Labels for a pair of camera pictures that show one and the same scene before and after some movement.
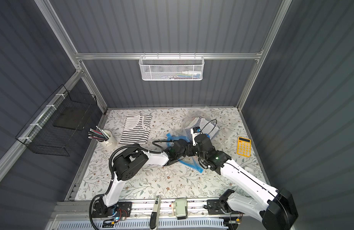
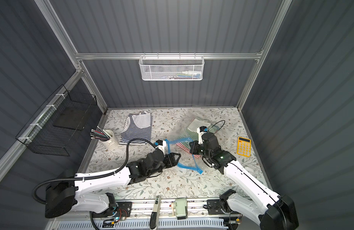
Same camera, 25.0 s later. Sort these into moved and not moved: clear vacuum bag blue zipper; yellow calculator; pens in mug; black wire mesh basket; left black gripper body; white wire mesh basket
Moved: left black gripper body; clear vacuum bag blue zipper
Not moved: yellow calculator; black wire mesh basket; pens in mug; white wire mesh basket
